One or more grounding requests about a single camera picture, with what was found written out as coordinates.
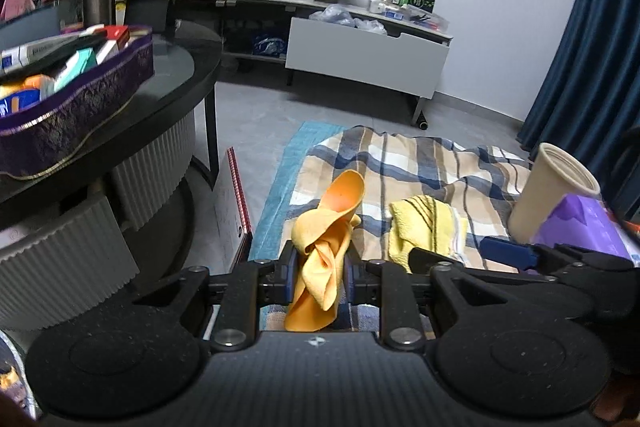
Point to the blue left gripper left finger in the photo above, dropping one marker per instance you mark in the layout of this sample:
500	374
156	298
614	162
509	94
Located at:
287	273

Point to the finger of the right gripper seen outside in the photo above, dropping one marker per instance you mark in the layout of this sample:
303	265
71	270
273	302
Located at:
516	255

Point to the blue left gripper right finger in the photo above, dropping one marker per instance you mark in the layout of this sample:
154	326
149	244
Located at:
352	275

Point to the orange cloth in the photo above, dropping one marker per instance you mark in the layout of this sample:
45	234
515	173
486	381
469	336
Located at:
321	236

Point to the yellow striped towel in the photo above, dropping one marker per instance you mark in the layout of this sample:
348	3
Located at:
427	223

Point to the purple tissue pack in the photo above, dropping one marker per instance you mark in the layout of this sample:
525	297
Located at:
582	221

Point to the plaid blanket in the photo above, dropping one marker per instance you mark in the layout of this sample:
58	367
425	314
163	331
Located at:
483	183

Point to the beige cylindrical bin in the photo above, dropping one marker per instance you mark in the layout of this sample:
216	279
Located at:
555	173

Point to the blue curtain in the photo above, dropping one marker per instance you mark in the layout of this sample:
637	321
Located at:
589	99

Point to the round black coffee table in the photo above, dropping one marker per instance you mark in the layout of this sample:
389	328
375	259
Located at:
120	210

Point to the grey tv cabinet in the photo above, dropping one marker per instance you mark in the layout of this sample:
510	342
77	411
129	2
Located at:
341	41

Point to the purple snack tray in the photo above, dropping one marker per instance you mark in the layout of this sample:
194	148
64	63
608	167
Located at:
42	137

